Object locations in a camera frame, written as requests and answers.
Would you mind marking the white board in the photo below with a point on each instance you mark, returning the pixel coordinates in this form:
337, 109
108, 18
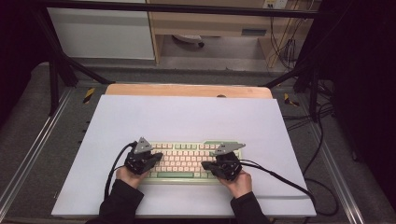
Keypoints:
186, 121

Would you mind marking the person's right hand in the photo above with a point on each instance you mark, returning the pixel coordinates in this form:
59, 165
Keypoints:
239, 186

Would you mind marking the person's left hand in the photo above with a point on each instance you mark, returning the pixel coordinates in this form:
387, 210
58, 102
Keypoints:
130, 180

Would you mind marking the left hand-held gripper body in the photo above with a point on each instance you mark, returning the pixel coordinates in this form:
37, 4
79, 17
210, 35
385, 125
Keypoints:
137, 161

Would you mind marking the green and cream keyboard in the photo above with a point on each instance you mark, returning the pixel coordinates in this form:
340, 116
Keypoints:
180, 158

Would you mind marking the white power strip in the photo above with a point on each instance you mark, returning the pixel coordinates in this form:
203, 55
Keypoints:
275, 3

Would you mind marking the office chair base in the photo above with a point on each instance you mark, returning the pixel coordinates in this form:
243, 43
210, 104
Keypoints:
188, 39

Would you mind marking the yellow and black tape strip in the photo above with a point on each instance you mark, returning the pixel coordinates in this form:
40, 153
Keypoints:
291, 101
88, 95

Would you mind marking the wooden desk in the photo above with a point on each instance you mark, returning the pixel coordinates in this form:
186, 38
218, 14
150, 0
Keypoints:
202, 23

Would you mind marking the wooden table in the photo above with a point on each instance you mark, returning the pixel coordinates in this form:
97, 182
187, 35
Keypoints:
186, 90

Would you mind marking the black metal frame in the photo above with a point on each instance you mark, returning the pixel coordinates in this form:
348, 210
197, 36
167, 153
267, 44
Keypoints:
186, 8

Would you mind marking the aluminium rail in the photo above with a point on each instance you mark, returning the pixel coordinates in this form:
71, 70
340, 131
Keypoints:
34, 152
339, 177

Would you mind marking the dark curtain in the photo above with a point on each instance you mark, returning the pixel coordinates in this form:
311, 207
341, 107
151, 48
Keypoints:
367, 77
15, 46

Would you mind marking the white cabinet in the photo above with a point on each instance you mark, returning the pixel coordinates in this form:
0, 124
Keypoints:
99, 34

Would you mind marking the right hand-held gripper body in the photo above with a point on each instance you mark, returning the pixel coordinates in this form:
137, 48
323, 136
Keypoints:
229, 165

